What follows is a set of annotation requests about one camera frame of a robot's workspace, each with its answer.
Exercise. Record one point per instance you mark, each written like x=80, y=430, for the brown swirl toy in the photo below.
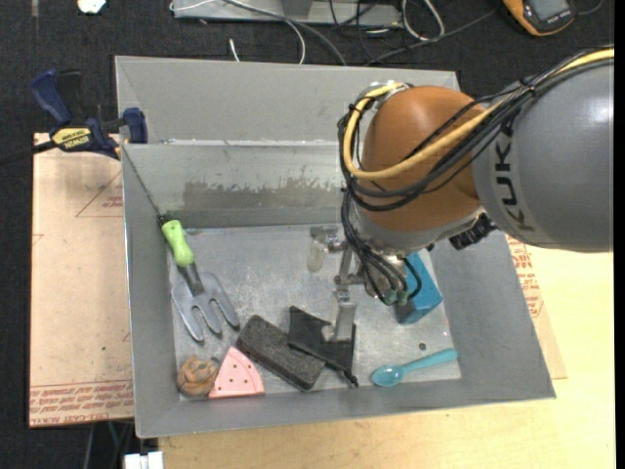
x=195, y=376

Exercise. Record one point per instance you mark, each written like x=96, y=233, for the teal plastic spoon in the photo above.
x=390, y=375

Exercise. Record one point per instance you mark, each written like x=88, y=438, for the teal blue box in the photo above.
x=426, y=291

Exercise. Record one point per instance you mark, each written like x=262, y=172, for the pink watermelon slice toy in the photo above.
x=237, y=379

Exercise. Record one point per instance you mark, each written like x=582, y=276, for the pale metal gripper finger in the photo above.
x=323, y=237
x=345, y=320

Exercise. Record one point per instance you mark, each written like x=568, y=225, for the dark grey flat block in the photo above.
x=280, y=352

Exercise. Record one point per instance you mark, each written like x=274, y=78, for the grey metal bin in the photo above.
x=273, y=271

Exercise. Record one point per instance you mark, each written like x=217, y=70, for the black flat pouch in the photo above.
x=307, y=332

